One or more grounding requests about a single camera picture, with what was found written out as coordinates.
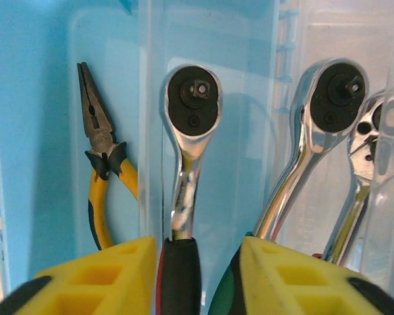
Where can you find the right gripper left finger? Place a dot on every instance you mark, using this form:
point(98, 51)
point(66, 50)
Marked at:
point(95, 288)

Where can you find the yellow black long-nose pliers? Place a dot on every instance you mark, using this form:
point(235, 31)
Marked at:
point(96, 128)

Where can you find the blue plastic toolbox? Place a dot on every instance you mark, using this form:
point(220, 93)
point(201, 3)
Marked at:
point(29, 98)

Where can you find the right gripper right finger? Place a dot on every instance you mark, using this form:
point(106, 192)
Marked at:
point(308, 292)

